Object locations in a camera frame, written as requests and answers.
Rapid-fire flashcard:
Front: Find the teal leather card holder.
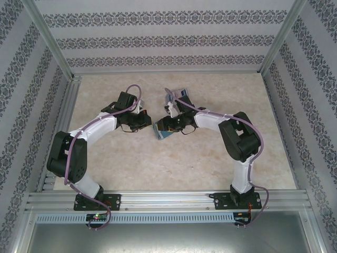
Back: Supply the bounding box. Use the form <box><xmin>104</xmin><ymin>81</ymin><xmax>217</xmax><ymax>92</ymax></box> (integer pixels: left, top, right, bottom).
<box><xmin>152</xmin><ymin>120</ymin><xmax>176</xmax><ymax>142</ymax></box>

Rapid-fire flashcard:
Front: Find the grey metal sheet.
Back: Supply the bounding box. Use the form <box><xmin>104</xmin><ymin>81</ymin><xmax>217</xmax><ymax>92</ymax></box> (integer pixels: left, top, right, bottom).
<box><xmin>15</xmin><ymin>210</ymin><xmax>330</xmax><ymax>253</ymax></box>

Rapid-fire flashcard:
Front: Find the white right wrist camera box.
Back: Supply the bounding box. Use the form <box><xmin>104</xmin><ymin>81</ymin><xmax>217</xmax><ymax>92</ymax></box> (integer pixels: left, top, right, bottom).
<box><xmin>163</xmin><ymin>101</ymin><xmax>176</xmax><ymax>118</ymax></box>

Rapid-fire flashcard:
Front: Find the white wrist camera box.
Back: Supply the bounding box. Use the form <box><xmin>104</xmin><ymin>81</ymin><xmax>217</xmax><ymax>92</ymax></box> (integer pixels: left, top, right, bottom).
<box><xmin>133</xmin><ymin>99</ymin><xmax>147</xmax><ymax>114</ymax></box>
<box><xmin>163</xmin><ymin>101</ymin><xmax>176</xmax><ymax>118</ymax></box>

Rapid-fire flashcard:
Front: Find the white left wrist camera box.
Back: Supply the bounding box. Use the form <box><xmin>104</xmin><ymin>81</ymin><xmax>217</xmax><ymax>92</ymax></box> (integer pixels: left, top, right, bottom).
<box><xmin>133</xmin><ymin>99</ymin><xmax>147</xmax><ymax>114</ymax></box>

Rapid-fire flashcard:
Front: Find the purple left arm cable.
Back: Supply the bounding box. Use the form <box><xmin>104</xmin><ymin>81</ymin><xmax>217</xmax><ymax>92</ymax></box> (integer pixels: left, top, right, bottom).
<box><xmin>64</xmin><ymin>84</ymin><xmax>144</xmax><ymax>231</ymax></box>

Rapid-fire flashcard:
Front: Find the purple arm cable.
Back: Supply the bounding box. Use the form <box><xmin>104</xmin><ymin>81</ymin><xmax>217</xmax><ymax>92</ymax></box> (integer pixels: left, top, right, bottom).
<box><xmin>64</xmin><ymin>84</ymin><xmax>144</xmax><ymax>231</ymax></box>
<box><xmin>164</xmin><ymin>88</ymin><xmax>270</xmax><ymax>227</ymax></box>

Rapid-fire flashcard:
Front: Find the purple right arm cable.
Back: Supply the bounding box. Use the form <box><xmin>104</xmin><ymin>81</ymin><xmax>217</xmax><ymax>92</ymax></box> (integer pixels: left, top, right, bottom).
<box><xmin>164</xmin><ymin>88</ymin><xmax>270</xmax><ymax>227</ymax></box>

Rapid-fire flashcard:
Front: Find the thin aluminium cross rail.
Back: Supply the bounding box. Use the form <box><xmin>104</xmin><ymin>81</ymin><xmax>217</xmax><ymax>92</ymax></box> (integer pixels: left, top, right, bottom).
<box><xmin>73</xmin><ymin>70</ymin><xmax>261</xmax><ymax>76</ymax></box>

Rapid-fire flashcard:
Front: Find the aluminium side rail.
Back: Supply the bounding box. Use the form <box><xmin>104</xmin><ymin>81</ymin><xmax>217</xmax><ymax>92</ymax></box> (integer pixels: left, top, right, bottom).
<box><xmin>35</xmin><ymin>75</ymin><xmax>84</xmax><ymax>193</ymax></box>

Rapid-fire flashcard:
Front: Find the long aluminium mounting rail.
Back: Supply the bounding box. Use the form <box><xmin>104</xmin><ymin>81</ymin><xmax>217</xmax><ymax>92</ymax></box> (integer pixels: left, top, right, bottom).
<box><xmin>25</xmin><ymin>188</ymin><xmax>314</xmax><ymax>211</ymax></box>

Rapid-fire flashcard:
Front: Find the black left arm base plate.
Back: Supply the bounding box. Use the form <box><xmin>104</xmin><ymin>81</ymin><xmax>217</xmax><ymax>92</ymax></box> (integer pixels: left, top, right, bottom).
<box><xmin>73</xmin><ymin>193</ymin><xmax>122</xmax><ymax>211</ymax></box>

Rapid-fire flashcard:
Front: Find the grey slotted cable duct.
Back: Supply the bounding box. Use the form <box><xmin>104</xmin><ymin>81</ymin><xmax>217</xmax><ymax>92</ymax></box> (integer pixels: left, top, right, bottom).
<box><xmin>35</xmin><ymin>212</ymin><xmax>235</xmax><ymax>223</ymax></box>

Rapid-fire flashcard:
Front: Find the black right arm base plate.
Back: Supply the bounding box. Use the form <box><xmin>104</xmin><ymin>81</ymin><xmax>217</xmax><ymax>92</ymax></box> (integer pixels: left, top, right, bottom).
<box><xmin>213</xmin><ymin>191</ymin><xmax>263</xmax><ymax>210</ymax></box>

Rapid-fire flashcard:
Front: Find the aluminium frame post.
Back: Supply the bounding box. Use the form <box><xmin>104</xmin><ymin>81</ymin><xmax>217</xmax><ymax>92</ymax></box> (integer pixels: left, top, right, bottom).
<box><xmin>21</xmin><ymin>0</ymin><xmax>82</xmax><ymax>81</ymax></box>
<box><xmin>256</xmin><ymin>0</ymin><xmax>309</xmax><ymax>76</ymax></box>

